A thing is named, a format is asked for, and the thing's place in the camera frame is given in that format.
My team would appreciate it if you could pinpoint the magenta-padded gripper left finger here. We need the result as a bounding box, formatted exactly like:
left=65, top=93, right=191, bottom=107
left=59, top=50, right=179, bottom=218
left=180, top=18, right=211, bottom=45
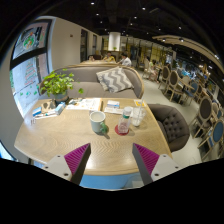
left=43, top=143, right=92, bottom=186

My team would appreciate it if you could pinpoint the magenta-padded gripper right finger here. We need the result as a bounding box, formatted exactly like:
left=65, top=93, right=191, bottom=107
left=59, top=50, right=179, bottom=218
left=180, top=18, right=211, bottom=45
left=131, top=143, right=183, bottom=186

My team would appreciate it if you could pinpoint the clear bottle with white cap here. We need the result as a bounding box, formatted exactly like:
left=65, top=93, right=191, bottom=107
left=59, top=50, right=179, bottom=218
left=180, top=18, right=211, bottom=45
left=117, top=106, right=133, bottom=135

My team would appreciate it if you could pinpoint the grey tufted armchair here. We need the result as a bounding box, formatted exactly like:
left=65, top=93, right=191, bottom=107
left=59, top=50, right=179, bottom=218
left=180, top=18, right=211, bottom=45
left=147, top=103, right=191, bottom=153

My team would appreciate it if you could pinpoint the light blue seat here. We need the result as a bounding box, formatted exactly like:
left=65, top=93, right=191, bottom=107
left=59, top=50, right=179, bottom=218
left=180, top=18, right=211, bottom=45
left=79, top=171, right=143, bottom=190

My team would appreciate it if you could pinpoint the clear plastic lidded cup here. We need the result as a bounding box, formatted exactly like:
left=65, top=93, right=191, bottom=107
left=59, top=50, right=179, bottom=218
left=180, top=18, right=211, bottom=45
left=131, top=106, right=147, bottom=128

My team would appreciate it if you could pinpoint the flat round red coaster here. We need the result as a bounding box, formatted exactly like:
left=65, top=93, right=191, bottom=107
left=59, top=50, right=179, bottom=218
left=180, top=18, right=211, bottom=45
left=114, top=124, right=130, bottom=137

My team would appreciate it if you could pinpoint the light blue tissue pack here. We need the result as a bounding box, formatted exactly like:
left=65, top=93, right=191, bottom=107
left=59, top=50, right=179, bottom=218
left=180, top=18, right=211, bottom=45
left=54, top=102, right=67, bottom=116

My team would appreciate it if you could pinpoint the white drinking straw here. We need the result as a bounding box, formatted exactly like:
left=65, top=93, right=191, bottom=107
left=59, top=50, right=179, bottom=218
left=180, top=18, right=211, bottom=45
left=138, top=98, right=145, bottom=116

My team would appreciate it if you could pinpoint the flat white orange box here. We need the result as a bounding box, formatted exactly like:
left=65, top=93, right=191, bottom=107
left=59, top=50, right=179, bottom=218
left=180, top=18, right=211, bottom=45
left=66, top=97, right=102, bottom=112

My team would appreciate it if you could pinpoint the yellow printed card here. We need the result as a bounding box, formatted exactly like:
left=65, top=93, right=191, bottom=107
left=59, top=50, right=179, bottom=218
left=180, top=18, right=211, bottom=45
left=133, top=99, right=147, bottom=108

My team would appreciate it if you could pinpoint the wooden stand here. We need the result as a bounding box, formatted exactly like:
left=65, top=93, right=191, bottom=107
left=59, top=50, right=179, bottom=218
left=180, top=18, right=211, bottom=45
left=41, top=99, right=56, bottom=114

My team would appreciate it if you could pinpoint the white paper sheet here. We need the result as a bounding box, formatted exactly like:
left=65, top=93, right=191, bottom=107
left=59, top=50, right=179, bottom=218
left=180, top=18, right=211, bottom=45
left=103, top=106, right=124, bottom=115

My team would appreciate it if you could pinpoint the small blue white box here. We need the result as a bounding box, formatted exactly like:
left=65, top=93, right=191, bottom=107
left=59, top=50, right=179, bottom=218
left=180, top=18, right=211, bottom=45
left=106, top=99, right=120, bottom=109

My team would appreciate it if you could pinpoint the group of dining chairs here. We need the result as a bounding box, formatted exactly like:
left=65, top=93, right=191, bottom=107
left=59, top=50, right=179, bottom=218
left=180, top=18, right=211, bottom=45
left=158, top=64, right=224, bottom=161

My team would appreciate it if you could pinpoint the green potted plant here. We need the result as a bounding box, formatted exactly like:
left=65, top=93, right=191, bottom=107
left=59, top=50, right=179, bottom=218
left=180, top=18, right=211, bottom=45
left=39, top=69, right=84, bottom=103

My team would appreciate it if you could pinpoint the grey curved sofa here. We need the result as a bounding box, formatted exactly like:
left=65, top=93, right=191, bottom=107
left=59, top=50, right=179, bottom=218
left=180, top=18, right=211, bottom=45
left=53, top=64, right=145, bottom=100

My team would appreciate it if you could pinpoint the grey white chevron pillow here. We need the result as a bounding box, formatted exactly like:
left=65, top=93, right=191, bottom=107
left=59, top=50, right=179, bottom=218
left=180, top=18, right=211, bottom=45
left=95, top=66, right=135, bottom=94

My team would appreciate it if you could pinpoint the person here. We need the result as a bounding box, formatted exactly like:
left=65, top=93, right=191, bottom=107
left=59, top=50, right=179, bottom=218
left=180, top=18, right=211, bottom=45
left=117, top=52, right=133, bottom=67
left=148, top=59, right=160, bottom=82
left=102, top=51, right=117, bottom=63

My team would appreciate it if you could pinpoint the white round column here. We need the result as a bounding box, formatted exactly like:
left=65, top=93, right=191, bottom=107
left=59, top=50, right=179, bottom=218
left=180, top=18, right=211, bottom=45
left=107, top=31, right=122, bottom=52

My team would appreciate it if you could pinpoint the group of ceiling lights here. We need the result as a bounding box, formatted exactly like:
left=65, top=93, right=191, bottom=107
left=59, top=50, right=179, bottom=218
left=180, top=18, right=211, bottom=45
left=88, top=1, right=221, bottom=61

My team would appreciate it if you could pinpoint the white mug with green handle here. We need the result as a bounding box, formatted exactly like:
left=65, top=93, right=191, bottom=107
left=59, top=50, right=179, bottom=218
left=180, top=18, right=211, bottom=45
left=88, top=110, right=109, bottom=135

